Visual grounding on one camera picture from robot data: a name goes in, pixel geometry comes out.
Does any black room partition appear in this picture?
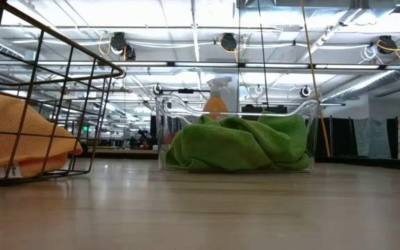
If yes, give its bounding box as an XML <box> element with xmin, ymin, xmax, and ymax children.
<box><xmin>313</xmin><ymin>116</ymin><xmax>400</xmax><ymax>159</ymax></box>

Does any orange spray bottle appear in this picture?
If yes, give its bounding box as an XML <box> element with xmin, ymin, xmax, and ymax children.
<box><xmin>202</xmin><ymin>76</ymin><xmax>234</xmax><ymax>122</ymax></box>

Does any silver ventilation duct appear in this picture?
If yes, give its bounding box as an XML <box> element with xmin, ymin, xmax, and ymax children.
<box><xmin>321</xmin><ymin>55</ymin><xmax>400</xmax><ymax>102</ymax></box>

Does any green microfiber towel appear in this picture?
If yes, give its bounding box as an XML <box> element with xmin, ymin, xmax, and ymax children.
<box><xmin>165</xmin><ymin>115</ymin><xmax>312</xmax><ymax>172</ymax></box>
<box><xmin>257</xmin><ymin>111</ymin><xmax>309</xmax><ymax>164</ymax></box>

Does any yellow hanging cable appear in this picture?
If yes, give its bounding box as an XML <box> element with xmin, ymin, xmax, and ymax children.
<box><xmin>300</xmin><ymin>0</ymin><xmax>332</xmax><ymax>158</ymax></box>

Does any clear plastic bin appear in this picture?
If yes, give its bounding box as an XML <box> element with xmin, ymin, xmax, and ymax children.
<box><xmin>154</xmin><ymin>93</ymin><xmax>322</xmax><ymax>174</ymax></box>

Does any grey hanging sheet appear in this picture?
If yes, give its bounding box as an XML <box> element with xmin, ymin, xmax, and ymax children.
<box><xmin>352</xmin><ymin>117</ymin><xmax>390</xmax><ymax>157</ymax></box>

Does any black ceiling cable reel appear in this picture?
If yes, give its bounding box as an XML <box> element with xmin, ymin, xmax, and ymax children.
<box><xmin>219</xmin><ymin>32</ymin><xmax>238</xmax><ymax>53</ymax></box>
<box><xmin>110</xmin><ymin>31</ymin><xmax>138</xmax><ymax>62</ymax></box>
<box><xmin>376</xmin><ymin>34</ymin><xmax>399</xmax><ymax>56</ymax></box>

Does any long ceiling light rail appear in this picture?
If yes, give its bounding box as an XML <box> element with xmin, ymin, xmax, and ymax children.
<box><xmin>0</xmin><ymin>60</ymin><xmax>400</xmax><ymax>70</ymax></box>

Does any bronze wire basket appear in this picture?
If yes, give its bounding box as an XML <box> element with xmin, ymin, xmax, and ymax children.
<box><xmin>0</xmin><ymin>0</ymin><xmax>127</xmax><ymax>190</ymax></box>

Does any orange microfiber towel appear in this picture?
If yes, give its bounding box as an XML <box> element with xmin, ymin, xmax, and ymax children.
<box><xmin>0</xmin><ymin>92</ymin><xmax>83</xmax><ymax>174</ymax></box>
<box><xmin>0</xmin><ymin>152</ymin><xmax>69</xmax><ymax>181</ymax></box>

